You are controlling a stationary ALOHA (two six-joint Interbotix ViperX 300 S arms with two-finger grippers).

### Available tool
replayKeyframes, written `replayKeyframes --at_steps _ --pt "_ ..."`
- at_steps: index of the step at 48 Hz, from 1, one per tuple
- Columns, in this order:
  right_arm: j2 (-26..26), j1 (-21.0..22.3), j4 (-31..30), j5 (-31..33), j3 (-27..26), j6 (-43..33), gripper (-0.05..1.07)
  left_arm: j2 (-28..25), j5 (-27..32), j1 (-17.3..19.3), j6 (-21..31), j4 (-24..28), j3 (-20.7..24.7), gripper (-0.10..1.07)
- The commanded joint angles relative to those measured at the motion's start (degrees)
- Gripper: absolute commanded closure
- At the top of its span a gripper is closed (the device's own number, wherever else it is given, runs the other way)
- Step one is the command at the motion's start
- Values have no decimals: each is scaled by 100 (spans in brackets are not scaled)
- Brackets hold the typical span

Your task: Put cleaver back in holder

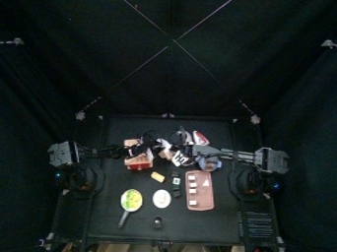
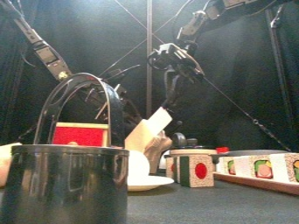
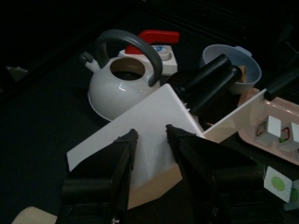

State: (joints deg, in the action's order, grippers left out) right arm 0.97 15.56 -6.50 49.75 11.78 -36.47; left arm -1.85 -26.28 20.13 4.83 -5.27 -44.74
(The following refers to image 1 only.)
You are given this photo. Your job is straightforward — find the yellow toy cheese block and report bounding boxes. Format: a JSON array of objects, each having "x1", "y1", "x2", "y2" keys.
[{"x1": 150, "y1": 171, "x2": 168, "y2": 184}]

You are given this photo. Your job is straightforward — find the white round plate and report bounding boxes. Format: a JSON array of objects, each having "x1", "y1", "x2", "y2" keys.
[{"x1": 152, "y1": 189, "x2": 173, "y2": 210}]

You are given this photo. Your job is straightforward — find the small black round cup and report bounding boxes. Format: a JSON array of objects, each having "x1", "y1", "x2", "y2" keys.
[{"x1": 152, "y1": 216, "x2": 166, "y2": 229}]

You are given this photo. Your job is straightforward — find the frying pan with green food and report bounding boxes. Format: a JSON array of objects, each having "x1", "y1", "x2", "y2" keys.
[{"x1": 117, "y1": 188, "x2": 145, "y2": 229}]

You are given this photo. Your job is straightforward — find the pink plastic tray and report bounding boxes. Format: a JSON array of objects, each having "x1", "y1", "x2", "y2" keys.
[{"x1": 185, "y1": 169, "x2": 216, "y2": 212}]

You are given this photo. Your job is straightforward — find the wooden knife holder red base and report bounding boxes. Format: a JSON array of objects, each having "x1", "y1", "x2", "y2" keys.
[{"x1": 124, "y1": 153, "x2": 156, "y2": 171}]

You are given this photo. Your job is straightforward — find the small tan wooden block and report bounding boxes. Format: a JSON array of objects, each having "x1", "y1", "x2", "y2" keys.
[{"x1": 158, "y1": 149, "x2": 177, "y2": 161}]

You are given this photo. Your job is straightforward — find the blue grey toy bowl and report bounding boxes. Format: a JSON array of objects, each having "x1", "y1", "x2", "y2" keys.
[{"x1": 197, "y1": 155, "x2": 224, "y2": 172}]

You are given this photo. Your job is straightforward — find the tan wooden toy block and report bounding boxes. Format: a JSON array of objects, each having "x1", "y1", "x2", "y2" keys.
[{"x1": 124, "y1": 138, "x2": 142, "y2": 148}]

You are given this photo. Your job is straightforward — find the white and red toy piece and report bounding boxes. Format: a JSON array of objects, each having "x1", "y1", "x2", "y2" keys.
[{"x1": 193, "y1": 130, "x2": 212, "y2": 147}]

